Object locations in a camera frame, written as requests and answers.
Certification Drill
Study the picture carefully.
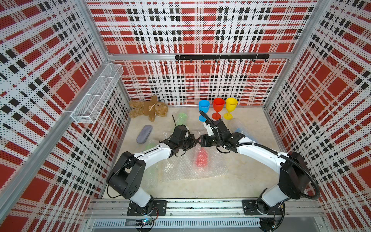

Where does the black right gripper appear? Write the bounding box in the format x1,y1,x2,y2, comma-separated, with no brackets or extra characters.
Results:
197,134,223,147

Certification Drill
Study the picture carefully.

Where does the pink red glass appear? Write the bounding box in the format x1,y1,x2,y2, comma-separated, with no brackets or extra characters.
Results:
194,148,209,170

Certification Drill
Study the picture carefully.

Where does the red wine glass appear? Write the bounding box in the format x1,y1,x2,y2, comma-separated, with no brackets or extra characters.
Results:
212,98,225,120

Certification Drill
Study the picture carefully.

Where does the blue wine glass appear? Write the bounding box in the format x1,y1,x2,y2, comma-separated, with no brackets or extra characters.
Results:
199,100,210,122

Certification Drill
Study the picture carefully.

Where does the yellow glass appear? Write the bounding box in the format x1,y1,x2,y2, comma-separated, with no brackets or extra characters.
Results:
224,98,238,120

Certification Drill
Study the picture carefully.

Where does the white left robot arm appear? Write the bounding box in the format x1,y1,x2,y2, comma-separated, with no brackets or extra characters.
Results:
106,125,198,215

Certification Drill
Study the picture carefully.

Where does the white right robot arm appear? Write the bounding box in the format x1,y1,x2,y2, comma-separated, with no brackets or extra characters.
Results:
199,119,320,215

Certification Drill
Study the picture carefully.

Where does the wrapped bright green glass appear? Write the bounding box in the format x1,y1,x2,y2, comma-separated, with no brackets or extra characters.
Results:
176,112,188,125

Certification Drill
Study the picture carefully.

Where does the wrapped light blue glass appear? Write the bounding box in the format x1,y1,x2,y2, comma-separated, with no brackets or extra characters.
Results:
232,120,257,142

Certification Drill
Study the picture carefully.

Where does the brown teddy bear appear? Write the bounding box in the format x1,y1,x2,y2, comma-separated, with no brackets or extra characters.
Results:
129,95,168,122

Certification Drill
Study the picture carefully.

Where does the wrapped pale green glass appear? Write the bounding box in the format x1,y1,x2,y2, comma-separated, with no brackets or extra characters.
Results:
143,142,159,188

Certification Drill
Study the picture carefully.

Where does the green circuit board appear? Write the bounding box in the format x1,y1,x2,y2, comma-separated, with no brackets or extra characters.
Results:
135,218,153,228

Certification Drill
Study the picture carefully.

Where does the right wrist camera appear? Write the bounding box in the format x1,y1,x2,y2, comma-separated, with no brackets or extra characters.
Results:
203,122,214,136

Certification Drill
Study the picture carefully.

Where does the black wall hook rail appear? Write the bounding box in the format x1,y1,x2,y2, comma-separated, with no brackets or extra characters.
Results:
175,54,270,61

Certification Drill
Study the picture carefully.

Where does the white wire mesh shelf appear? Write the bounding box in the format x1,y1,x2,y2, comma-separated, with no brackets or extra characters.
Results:
71,63,123,124

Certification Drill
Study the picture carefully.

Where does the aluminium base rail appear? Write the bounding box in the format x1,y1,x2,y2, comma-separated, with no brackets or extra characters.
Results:
86,198,324,219

